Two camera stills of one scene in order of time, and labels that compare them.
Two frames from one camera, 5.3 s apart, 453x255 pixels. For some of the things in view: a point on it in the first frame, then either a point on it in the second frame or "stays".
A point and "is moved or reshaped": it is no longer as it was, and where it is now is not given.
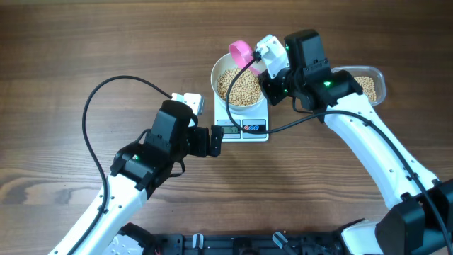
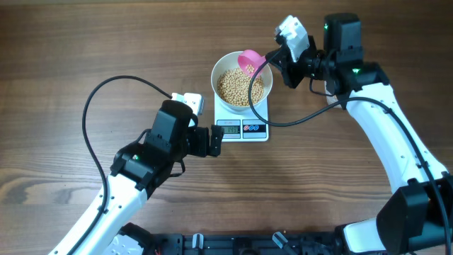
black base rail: x=289 y=244 stays
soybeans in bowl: x=245 y=87 stays
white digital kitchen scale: x=255 y=120 stays
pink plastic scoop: x=242 y=54 is moved or reshaped
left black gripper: x=201 y=148 stays
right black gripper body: x=276 y=88 to x=312 y=63
